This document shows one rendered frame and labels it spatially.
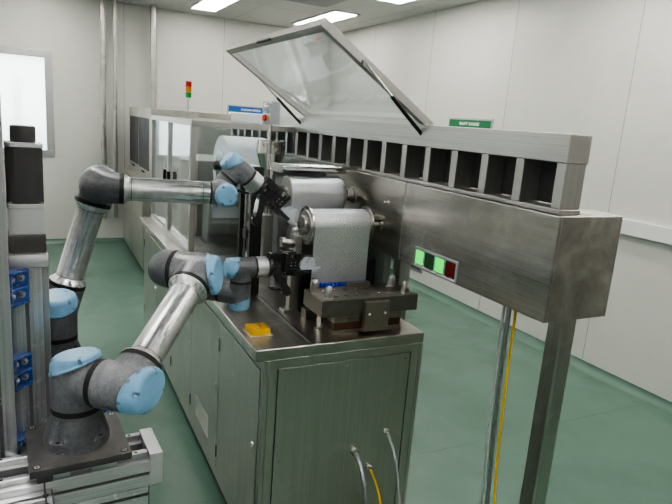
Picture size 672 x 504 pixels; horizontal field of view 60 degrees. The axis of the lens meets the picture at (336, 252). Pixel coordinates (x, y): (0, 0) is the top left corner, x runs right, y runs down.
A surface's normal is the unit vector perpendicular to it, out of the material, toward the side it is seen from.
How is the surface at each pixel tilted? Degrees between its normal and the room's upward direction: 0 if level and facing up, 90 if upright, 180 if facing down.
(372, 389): 90
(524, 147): 90
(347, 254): 90
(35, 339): 90
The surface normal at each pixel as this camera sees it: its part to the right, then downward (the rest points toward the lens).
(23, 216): 0.49, 0.22
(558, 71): -0.90, 0.03
